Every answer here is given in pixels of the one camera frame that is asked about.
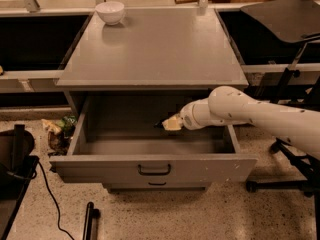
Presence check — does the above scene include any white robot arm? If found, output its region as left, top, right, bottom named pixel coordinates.
left=162, top=86, right=320, bottom=159

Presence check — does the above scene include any white ceramic bowl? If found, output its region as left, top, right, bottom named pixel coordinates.
left=95, top=1, right=125, bottom=25

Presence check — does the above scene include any open grey top drawer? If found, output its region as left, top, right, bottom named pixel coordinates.
left=50, top=94, right=257, bottom=189

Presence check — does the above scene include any black equipment at left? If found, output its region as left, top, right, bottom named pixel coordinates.
left=0, top=124, right=39, bottom=240

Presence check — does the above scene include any black top drawer handle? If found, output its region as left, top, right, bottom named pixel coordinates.
left=137, top=164, right=171, bottom=176

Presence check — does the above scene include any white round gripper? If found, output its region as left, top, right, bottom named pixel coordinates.
left=162, top=103, right=198, bottom=131

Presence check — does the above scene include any black office chair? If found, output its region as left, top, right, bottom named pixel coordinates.
left=240, top=0, right=320, bottom=240

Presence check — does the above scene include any black drawer handle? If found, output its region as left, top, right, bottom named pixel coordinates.
left=148, top=182, right=167, bottom=186
left=137, top=164, right=171, bottom=176

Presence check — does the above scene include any wooden stick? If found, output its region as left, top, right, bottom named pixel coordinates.
left=174, top=0, right=198, bottom=4

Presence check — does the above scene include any grey drawer cabinet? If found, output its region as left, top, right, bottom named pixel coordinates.
left=55, top=6, right=250, bottom=192

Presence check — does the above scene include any black lower drawer handle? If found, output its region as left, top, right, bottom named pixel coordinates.
left=148, top=182, right=167, bottom=186

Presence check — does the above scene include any black cable on floor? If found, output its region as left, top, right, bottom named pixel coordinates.
left=36, top=160, right=76, bottom=240

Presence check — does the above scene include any pile of snack bags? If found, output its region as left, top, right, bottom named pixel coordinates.
left=41, top=116, right=77, bottom=157

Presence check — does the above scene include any black stand foot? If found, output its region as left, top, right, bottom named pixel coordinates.
left=82, top=202, right=100, bottom=240

